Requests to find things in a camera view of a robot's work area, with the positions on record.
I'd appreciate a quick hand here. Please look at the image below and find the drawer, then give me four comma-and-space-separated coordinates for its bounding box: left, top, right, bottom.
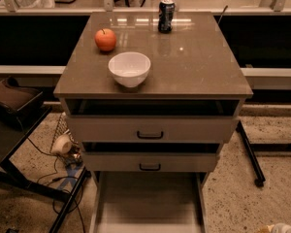
81, 152, 218, 172
89, 172, 209, 233
67, 116, 239, 143

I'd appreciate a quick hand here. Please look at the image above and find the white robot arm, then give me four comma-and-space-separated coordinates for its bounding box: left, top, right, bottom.
256, 223, 291, 233

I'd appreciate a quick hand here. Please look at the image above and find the grey drawer cabinet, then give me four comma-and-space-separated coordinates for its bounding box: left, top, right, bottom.
52, 11, 254, 233

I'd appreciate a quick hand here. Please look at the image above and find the black stand leg with caster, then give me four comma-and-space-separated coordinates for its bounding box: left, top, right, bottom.
237, 121, 266, 187

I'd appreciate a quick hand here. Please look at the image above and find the white bowl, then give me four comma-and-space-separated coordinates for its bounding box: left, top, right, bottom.
109, 51, 151, 87

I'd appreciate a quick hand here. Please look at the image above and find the white round device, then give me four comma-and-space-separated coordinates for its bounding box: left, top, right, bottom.
52, 134, 72, 154

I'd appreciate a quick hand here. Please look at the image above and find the dark soda can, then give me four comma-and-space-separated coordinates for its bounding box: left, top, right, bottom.
158, 0, 176, 33

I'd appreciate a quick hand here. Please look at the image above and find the red apple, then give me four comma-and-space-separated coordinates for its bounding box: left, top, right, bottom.
94, 28, 116, 51

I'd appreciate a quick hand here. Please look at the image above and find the black side table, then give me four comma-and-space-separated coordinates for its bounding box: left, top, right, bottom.
0, 105, 89, 233

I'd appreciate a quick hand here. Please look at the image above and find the wire mesh basket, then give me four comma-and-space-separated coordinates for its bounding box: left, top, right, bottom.
50, 113, 76, 153

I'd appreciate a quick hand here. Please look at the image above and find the black floor cable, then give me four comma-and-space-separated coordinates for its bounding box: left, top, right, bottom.
26, 137, 87, 233

